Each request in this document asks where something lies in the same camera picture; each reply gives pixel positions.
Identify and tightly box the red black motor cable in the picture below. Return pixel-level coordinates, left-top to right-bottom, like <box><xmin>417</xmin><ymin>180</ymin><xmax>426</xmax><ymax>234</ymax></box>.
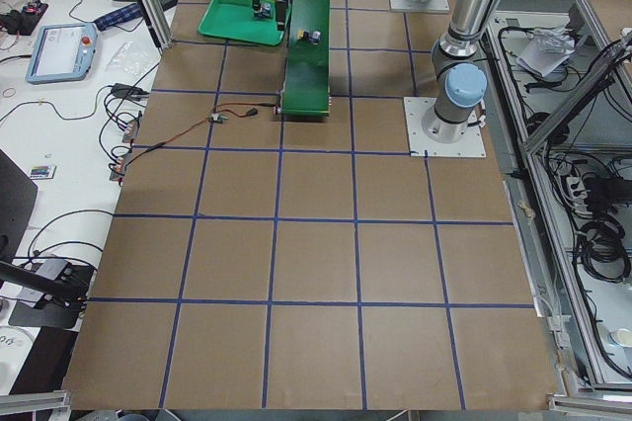
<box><xmin>122</xmin><ymin>102</ymin><xmax>277</xmax><ymax>165</ymax></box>

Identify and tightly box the green plastic tray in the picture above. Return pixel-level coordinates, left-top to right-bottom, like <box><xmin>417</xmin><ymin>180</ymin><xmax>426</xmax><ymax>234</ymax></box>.
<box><xmin>197</xmin><ymin>0</ymin><xmax>284</xmax><ymax>45</ymax></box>

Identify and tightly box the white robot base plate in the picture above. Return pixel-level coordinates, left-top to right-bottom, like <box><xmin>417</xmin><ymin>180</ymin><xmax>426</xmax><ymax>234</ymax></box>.
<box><xmin>403</xmin><ymin>97</ymin><xmax>486</xmax><ymax>158</ymax></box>

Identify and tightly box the green conveyor belt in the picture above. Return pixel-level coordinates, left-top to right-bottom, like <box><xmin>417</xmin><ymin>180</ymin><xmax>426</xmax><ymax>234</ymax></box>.
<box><xmin>276</xmin><ymin>0</ymin><xmax>330</xmax><ymax>117</ymax></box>

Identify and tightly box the black power adapter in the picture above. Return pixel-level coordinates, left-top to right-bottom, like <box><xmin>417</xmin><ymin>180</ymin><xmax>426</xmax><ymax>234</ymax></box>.
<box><xmin>111</xmin><ymin>83</ymin><xmax>149</xmax><ymax>100</ymax></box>

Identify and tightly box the crumpled white paper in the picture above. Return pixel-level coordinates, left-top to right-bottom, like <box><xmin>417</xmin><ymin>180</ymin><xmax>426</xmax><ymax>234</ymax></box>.
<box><xmin>516</xmin><ymin>26</ymin><xmax>575</xmax><ymax>78</ymax></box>

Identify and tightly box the small motor controller board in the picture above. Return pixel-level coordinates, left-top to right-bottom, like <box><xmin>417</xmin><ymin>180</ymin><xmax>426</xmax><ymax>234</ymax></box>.
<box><xmin>209</xmin><ymin>113</ymin><xmax>228</xmax><ymax>124</ymax></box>

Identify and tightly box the green push button switch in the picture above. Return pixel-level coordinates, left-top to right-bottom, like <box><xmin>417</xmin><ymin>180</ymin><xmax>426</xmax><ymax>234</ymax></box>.
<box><xmin>254</xmin><ymin>2</ymin><xmax>273</xmax><ymax>19</ymax></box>

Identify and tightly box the yellow push button switch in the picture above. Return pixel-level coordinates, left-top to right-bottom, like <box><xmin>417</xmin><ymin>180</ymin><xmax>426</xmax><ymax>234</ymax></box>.
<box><xmin>297</xmin><ymin>29</ymin><xmax>321</xmax><ymax>44</ymax></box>

